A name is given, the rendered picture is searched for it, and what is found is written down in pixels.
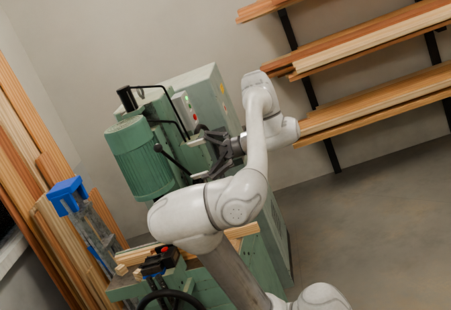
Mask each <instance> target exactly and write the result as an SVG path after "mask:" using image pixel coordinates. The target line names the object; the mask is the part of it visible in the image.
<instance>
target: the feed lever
mask: <svg viewBox="0 0 451 310"><path fill-rule="evenodd" d="M153 149H154V151H155V152H161V153H162V154H163V155H164V156H166V157H167V158H168V159H169V160H170V161H171V162H173V163H174V164H175V165H177V166H178V167H179V168H180V169H181V170H182V171H184V172H185V173H186V174H187V175H189V176H190V177H191V175H192V174H191V173H190V172H189V171H188V170H187V169H186V168H184V167H183V166H182V165H181V164H179V163H178V162H177V161H176V160H175V159H174V158H173V157H171V156H170V155H169V154H167V153H166V152H165V151H164V150H163V147H162V145H161V144H155V145H154V147H153ZM201 183H208V182H207V179H206V178H205V179H202V178H198V179H195V180H193V185H196V184H201Z"/></svg>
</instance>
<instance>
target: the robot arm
mask: <svg viewBox="0 0 451 310"><path fill-rule="evenodd" d="M241 89H242V103H243V106H244V109H245V110H246V132H242V133H241V134H240V136H236V137H233V138H231V139H229V137H230V135H229V133H227V132H222V133H221V132H213V131H207V130H205V131H204V136H201V137H199V138H196V140H195V141H192V142H189V143H187V145H188V147H190V148H191V147H193V146H198V145H200V144H204V143H206V142H207V141H208V142H211V143H213V144H216V145H218V146H219V155H220V157H219V160H218V161H217V162H216V163H215V165H214V166H213V167H212V169H211V170H210V171H208V170H206V171H204V172H200V173H197V174H193V175H191V178H192V179H193V180H195V179H198V178H202V179H205V178H209V177H210V179H211V180H212V181H211V182H208V183H201V184H196V185H191V186H188V187H185V188H182V189H179V190H176V191H173V192H171V193H169V194H167V195H165V196H163V197H162V198H160V199H159V200H157V202H155V203H154V204H153V206H152V207H151V209H150V210H149V212H148V217H147V222H148V228H149V230H150V233H151V234H152V236H153V237H154V238H155V239H156V240H157V241H159V242H162V243H163V244H173V245H174V246H176V247H178V248H180V249H182V250H184V251H186V252H188V253H190V254H193V255H196V256H197V257H198V259H199V260H200V261H201V263H202V264H203V265H204V267H205V268H206V269H207V271H208V272H209V273H210V275H211V276H212V277H213V278H214V279H215V281H216V282H217V284H218V285H219V286H220V287H221V289H222V290H223V291H224V293H225V294H226V295H227V296H228V298H229V299H230V301H231V302H232V303H233V304H234V305H235V307H236V308H237V310H352V308H351V306H350V304H349V302H348V301H347V299H346V298H345V296H344V295H343V294H342V293H341V292H340V291H339V290H338V289H337V288H336V287H334V286H333V285H331V284H328V283H324V282H318V283H315V284H312V285H310V286H308V287H306V288H305V289H304V290H303V291H302V292H301V294H300V295H299V297H298V299H297V300H296V301H295V302H290V303H286V302H285V301H283V300H282V299H280V298H278V297H276V296H275V295H273V294H271V293H265V292H264V291H263V289H262V287H261V286H260V285H259V283H258V282H257V280H256V279H255V278H254V276H253V274H252V273H251V272H250V270H249V269H248V267H247V266H246V264H245V263H244V261H243V260H242V259H241V257H240V255H239V254H238V253H237V252H236V250H235V248H234V247H233V246H232V244H231V243H230V241H229V240H228V238H227V237H226V235H225V234H224V230H225V229H229V228H232V227H242V226H245V225H247V224H249V223H250V222H251V221H253V220H254V219H255V218H256V217H257V216H258V214H259V213H260V211H261V209H262V208H263V206H264V203H265V201H266V198H267V190H268V177H267V176H268V157H267V152H271V151H275V150H279V149H281V148H284V147H287V146H289V145H291V144H293V143H295V142H296V141H297V140H298V139H299V138H300V136H301V130H300V127H299V124H298V121H297V120H296V119H295V118H293V117H283V114H282V113H281V110H280V107H279V101H278V99H277V95H276V93H275V90H274V87H273V85H272V83H271V81H270V79H269V77H268V76H267V75H266V74H265V73H264V72H263V71H261V70H255V71H253V72H249V73H247V74H245V75H244V76H243V78H242V82H241ZM209 136H213V137H218V138H224V139H225V140H224V141H223V142H220V141H219V140H215V139H213V138H210V137H209ZM245 155H247V156H248V161H247V165H246V167H244V168H243V169H241V170H239V171H238V172H237V173H236V174H235V175H234V176H228V177H225V178H221V179H219V180H217V179H218V178H219V177H220V176H221V175H222V174H224V173H225V172H226V171H227V170H229V169H230V168H232V167H234V166H235V164H234V163H233V159H234V158H238V157H241V156H245ZM226 160H229V161H228V162H227V164H225V165H223V166H222V164H223V163H225V162H226ZM221 166H222V167H221ZM220 167H221V168H220Z"/></svg>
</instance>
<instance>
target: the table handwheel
mask: <svg viewBox="0 0 451 310"><path fill-rule="evenodd" d="M161 297H174V298H175V302H174V308H173V309H172V310H183V306H184V304H185V301H186V302H188V303H189V304H191V305H192V306H194V308H196V310H206V308H205V307H204V306H203V304H202V303H201V302H200V301H199V300H197V299H196V298H195V297H194V296H192V295H190V294H188V293H186V292H183V291H179V290H175V289H161V290H157V291H153V292H151V293H149V294H147V295H146V296H145V297H144V298H143V299H142V300H141V301H140V302H139V304H138V306H137V308H136V310H144V308H145V307H146V306H147V304H149V302H151V301H153V300H155V299H157V298H161ZM180 299H182V300H180Z"/></svg>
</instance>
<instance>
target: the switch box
mask: <svg viewBox="0 0 451 310"><path fill-rule="evenodd" d="M185 96H187V98H188V99H187V100H188V101H189V102H188V103H187V100H186V99H185ZM171 101H172V103H173V105H174V107H175V109H176V111H177V113H178V115H179V117H180V119H181V121H182V123H183V125H184V127H185V129H186V131H187V132H188V131H191V130H194V129H195V128H196V126H197V124H198V123H199V120H198V118H197V123H195V121H196V120H195V119H194V118H193V114H196V113H195V110H194V109H193V106H192V104H191V101H190V99H189V96H188V94H187V92H186V91H182V92H180V93H176V94H174V95H173V96H172V97H171ZM188 104H190V105H191V109H192V111H191V112H190V110H191V109H189V106H188ZM172 110H173V111H174V109H172ZM174 114H175V116H176V118H177V121H178V123H179V125H180V127H181V129H182V132H183V133H184V132H185V131H184V129H183V127H182V125H181V123H180V121H179V119H178V117H177V115H176V113H175V112H174Z"/></svg>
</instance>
